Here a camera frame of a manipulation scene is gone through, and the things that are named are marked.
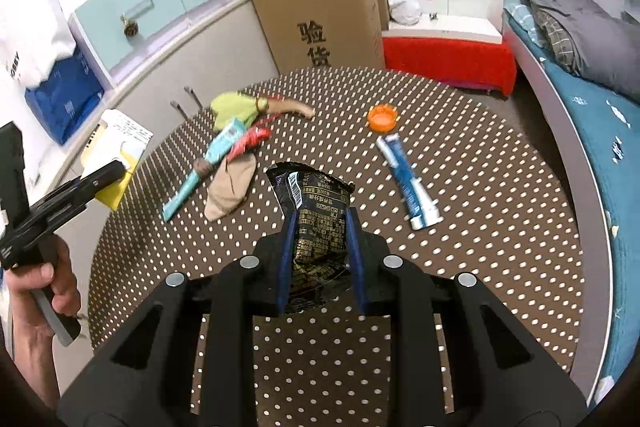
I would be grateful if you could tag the red bench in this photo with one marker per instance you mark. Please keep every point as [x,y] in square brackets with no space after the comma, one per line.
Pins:
[460,63]

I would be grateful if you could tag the yellow notepad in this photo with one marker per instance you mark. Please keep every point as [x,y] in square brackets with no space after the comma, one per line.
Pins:
[116,137]

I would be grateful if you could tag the blue storage bag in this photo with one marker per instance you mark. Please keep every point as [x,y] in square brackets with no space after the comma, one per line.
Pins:
[65,100]

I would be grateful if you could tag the large cardboard box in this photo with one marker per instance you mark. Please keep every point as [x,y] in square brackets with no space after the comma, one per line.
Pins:
[322,33]

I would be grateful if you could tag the teal bed mattress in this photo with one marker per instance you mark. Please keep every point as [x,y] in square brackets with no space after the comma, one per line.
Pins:
[597,134]

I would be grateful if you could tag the orange bottle cap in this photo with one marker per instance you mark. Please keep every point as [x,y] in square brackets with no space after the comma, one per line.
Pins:
[382,118]

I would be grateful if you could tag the blue white toothpaste tube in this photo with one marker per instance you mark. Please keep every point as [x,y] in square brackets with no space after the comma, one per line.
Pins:
[422,209]

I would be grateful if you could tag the person left hand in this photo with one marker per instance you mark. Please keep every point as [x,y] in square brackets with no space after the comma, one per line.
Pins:
[28,321]

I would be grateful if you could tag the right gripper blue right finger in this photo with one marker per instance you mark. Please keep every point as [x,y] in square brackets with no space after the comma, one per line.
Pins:
[366,252]

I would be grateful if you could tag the doll with green dress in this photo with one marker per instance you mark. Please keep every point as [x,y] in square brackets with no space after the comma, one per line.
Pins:
[236,117]

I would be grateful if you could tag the grey folded duvet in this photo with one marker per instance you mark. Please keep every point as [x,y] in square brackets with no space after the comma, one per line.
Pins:
[589,43]

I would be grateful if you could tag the black snack wrapper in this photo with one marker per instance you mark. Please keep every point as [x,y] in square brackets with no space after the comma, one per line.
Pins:
[319,261]

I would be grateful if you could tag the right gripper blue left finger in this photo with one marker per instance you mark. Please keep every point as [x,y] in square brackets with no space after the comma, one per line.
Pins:
[273,282]

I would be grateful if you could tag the white plastic bag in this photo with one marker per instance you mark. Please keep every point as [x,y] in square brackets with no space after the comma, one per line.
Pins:
[405,12]

